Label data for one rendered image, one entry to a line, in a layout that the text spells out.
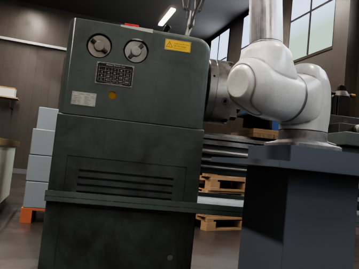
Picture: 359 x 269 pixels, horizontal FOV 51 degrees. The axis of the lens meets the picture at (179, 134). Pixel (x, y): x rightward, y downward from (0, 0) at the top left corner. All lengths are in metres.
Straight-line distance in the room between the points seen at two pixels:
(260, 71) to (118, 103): 0.69
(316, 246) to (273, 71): 0.51
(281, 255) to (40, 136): 3.05
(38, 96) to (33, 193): 6.95
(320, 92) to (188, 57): 0.61
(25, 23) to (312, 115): 10.24
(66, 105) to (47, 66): 9.22
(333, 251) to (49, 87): 9.87
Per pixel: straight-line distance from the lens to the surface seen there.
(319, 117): 1.23
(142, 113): 1.54
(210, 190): 4.17
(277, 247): 1.14
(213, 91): 1.70
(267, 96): 1.05
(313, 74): 1.24
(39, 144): 3.84
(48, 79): 10.70
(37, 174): 3.85
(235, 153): 1.70
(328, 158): 1.18
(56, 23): 11.08
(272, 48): 1.11
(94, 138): 1.53
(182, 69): 1.59
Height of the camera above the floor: 0.72
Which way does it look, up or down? 4 degrees up
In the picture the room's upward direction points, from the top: 6 degrees clockwise
